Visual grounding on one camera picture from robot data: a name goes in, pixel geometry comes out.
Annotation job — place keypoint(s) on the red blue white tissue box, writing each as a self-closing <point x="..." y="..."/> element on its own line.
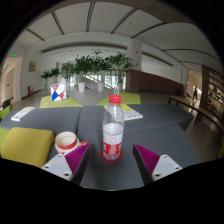
<point x="58" y="92"/>

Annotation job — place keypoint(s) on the brown wooden reception counter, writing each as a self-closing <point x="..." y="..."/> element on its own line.
<point x="153" y="82"/>

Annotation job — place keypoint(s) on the framed wall picture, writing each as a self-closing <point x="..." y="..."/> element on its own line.
<point x="32" y="66"/>

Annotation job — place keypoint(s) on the yellow-edged open magazine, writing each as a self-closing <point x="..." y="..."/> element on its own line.
<point x="131" y="113"/>

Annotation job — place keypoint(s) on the red fire extinguisher box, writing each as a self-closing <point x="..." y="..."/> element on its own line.
<point x="30" y="90"/>

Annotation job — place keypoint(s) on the potted green plants group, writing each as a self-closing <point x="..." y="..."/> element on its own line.
<point x="90" y="65"/>

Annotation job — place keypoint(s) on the red and white floral cup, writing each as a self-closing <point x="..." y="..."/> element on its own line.
<point x="66" y="142"/>

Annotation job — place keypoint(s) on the long wooden bench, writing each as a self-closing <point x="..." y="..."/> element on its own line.
<point x="196" y="111"/>

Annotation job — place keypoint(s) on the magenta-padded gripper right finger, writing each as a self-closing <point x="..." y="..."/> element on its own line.
<point x="165" y="166"/>

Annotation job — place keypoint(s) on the person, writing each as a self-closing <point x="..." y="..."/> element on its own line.
<point x="194" y="92"/>

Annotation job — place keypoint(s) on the wooden shelf unit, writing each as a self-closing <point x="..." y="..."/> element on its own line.
<point x="215" y="90"/>

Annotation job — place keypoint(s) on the white open magazine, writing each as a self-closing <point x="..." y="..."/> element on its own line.
<point x="22" y="113"/>

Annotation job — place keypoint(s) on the green exit sign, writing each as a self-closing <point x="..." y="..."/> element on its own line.
<point x="14" y="55"/>

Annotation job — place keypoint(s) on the clear red-capped water bottle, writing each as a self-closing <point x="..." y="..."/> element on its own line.
<point x="112" y="136"/>

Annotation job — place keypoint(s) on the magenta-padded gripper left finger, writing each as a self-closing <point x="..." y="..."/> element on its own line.
<point x="56" y="166"/>

